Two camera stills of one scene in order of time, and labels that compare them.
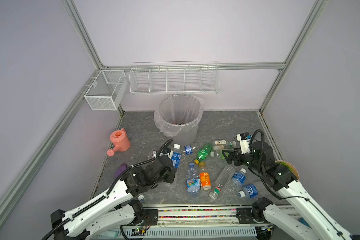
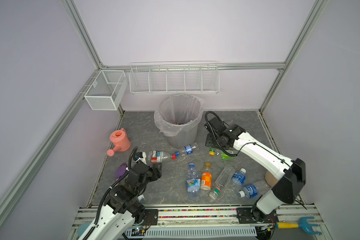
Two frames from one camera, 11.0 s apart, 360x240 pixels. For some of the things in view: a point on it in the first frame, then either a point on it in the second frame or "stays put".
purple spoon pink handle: x=120 y=169 stays put
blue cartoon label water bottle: x=193 y=181 stays put
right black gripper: x=230 y=159 -> x=208 y=141
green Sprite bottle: x=203 y=153 -> x=212 y=151
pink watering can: x=120 y=138 stays put
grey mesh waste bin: x=177 y=116 stays put
